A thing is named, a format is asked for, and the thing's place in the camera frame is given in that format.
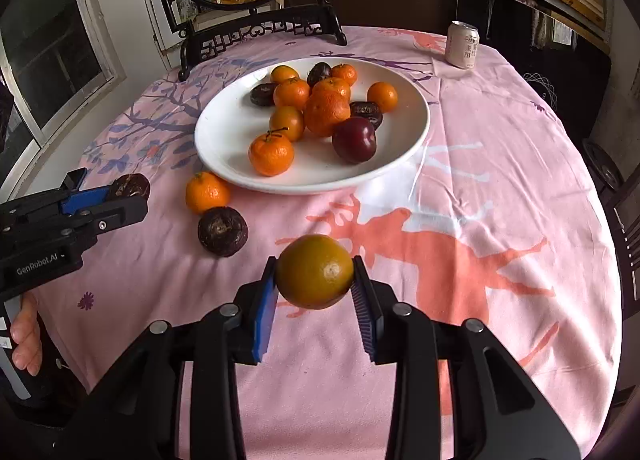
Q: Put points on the small hidden tangerine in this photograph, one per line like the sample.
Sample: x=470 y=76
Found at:
x=346 y=72

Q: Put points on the greenish-yellow orange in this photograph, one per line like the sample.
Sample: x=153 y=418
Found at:
x=314 y=272

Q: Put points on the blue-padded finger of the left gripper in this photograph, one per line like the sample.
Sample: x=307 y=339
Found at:
x=84 y=199

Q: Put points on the dark wooden chair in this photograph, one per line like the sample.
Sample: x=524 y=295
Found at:
x=625 y=237

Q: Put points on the dark red plum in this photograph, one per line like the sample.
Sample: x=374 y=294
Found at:
x=354 y=140

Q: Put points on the pink deer-print tablecloth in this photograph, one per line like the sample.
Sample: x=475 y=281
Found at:
x=496 y=218

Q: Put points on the right gripper right finger with dark ribbed pad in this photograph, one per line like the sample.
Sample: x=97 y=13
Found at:
x=498 y=411

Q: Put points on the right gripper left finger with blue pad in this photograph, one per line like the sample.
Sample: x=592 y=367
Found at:
x=143 y=389

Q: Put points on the dark wrinkled passion fruit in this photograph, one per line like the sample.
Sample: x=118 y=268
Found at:
x=222 y=231

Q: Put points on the small dark passion fruit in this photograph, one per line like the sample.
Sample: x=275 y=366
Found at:
x=262 y=94

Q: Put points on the person's left hand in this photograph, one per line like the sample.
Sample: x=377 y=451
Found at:
x=25 y=332

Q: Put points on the orange tangerine front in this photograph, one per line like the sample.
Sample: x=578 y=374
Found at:
x=384 y=95

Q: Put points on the pale beverage can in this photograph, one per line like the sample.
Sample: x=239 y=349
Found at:
x=462 y=44

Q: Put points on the orange tangerine cluster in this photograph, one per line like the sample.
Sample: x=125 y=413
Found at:
x=288 y=121
x=324 y=110

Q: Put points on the large white plate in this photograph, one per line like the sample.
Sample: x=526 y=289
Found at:
x=230 y=122

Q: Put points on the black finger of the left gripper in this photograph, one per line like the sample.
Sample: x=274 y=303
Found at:
x=107 y=217

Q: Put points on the window with white frame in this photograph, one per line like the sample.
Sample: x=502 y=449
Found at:
x=57 y=60

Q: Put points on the large wrinkled passion fruit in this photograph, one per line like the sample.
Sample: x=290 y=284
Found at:
x=367 y=110

